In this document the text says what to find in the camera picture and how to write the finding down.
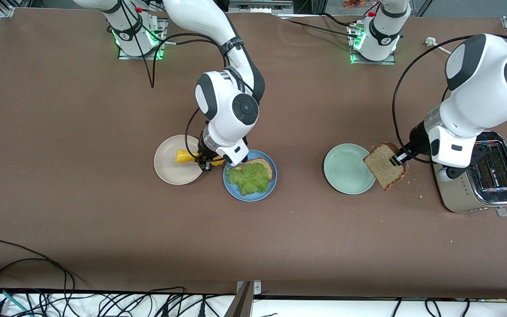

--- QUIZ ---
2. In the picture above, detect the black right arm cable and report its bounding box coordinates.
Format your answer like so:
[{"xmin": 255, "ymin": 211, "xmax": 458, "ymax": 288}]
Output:
[{"xmin": 119, "ymin": 0, "xmax": 236, "ymax": 161}]

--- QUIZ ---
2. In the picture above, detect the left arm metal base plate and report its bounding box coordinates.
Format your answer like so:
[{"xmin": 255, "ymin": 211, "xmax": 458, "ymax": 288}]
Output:
[{"xmin": 348, "ymin": 22, "xmax": 397, "ymax": 66}]

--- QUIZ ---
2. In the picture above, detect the brown bread slice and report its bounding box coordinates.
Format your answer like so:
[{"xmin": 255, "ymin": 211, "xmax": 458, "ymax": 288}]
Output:
[
  {"xmin": 364, "ymin": 142, "xmax": 409, "ymax": 191},
  {"xmin": 231, "ymin": 158, "xmax": 275, "ymax": 182}
]

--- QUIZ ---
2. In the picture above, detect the thin black base cable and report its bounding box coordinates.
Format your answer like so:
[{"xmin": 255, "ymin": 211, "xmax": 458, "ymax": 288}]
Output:
[{"xmin": 279, "ymin": 15, "xmax": 357, "ymax": 38}]

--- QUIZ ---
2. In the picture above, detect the beige round plate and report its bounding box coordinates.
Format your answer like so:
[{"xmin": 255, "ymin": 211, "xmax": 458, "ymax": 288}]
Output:
[{"xmin": 154, "ymin": 135, "xmax": 207, "ymax": 185}]

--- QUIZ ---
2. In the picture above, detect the white toaster power cord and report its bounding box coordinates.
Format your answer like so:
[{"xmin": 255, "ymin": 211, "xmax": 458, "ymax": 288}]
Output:
[{"xmin": 425, "ymin": 37, "xmax": 452, "ymax": 55}]

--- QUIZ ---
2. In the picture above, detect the tangled black cable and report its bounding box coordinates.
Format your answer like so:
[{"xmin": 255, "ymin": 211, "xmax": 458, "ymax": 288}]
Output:
[{"xmin": 99, "ymin": 286, "xmax": 236, "ymax": 317}]

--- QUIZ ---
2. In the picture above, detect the blue round plate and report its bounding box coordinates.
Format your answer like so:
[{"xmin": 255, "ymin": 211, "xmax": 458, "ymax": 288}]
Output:
[{"xmin": 223, "ymin": 150, "xmax": 277, "ymax": 202}]

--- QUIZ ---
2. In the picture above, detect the light green round plate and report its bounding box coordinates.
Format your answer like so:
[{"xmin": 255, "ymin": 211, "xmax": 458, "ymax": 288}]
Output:
[{"xmin": 323, "ymin": 144, "xmax": 377, "ymax": 195}]

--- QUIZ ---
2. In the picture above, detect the aluminium frame rail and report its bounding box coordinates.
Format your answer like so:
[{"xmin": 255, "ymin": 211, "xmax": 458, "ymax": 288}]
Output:
[{"xmin": 225, "ymin": 280, "xmax": 263, "ymax": 317}]

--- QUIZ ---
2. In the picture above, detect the long looping black cable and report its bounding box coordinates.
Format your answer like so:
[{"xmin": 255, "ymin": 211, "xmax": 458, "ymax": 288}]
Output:
[{"xmin": 0, "ymin": 240, "xmax": 76, "ymax": 317}]

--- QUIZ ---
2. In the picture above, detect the green lettuce leaf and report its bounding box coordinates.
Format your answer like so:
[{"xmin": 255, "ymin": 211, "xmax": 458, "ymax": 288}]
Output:
[{"xmin": 226, "ymin": 162, "xmax": 271, "ymax": 195}]

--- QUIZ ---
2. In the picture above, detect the grey metal box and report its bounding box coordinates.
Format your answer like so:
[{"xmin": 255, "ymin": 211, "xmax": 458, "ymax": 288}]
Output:
[{"xmin": 229, "ymin": 0, "xmax": 294, "ymax": 14}]

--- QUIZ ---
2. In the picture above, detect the yellow mustard squeeze bottle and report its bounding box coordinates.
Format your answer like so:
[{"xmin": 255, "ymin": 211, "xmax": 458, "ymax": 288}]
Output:
[{"xmin": 175, "ymin": 149, "xmax": 226, "ymax": 166}]

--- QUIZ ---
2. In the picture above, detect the thick black base cable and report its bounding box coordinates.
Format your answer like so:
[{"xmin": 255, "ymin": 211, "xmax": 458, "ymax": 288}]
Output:
[{"xmin": 320, "ymin": 11, "xmax": 360, "ymax": 28}]

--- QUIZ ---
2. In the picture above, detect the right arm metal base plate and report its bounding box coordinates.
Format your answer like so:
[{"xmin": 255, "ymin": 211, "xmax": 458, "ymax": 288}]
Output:
[{"xmin": 118, "ymin": 18, "xmax": 166, "ymax": 60}]

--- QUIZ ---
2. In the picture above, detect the beige metal toaster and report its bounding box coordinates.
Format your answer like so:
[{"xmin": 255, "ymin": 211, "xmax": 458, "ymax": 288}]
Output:
[{"xmin": 432, "ymin": 131, "xmax": 507, "ymax": 217}]

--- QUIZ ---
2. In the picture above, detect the teal cable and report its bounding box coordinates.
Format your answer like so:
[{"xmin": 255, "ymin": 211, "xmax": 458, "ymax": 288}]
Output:
[{"xmin": 0, "ymin": 286, "xmax": 32, "ymax": 317}]

